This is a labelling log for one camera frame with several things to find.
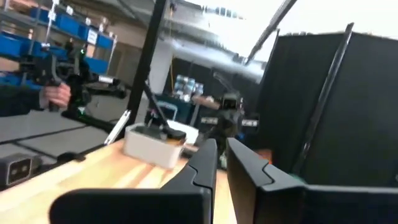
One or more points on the black frame strut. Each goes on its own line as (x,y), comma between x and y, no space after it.
(146,62)

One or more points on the grey camera box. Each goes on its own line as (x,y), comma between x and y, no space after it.
(18,169)

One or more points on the person's forearm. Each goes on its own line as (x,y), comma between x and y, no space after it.
(18,101)

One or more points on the white flat strip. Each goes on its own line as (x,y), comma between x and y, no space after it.
(118,127)

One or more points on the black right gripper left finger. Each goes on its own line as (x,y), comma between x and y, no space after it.
(186,205)

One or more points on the blue storage bin shelf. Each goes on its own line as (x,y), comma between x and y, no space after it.
(68,25)

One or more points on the black diagonal bar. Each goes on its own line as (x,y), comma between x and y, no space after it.
(270,28)

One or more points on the brown kraft paper pouch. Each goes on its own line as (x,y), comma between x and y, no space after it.
(262,155)

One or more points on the silver air duct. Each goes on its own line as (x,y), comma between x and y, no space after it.
(211,59)

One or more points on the thin black pole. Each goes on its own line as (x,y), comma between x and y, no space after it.
(323,96)

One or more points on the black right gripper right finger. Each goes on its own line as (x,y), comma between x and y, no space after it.
(280,202)

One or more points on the black curtain partition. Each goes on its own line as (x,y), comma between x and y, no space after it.
(357,109)

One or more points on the clear plastic bin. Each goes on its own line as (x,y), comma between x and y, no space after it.
(149,149)

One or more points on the person's hand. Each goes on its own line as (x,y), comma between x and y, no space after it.
(57,95)

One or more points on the clear bottles pack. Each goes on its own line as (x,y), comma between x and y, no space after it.
(188,87)

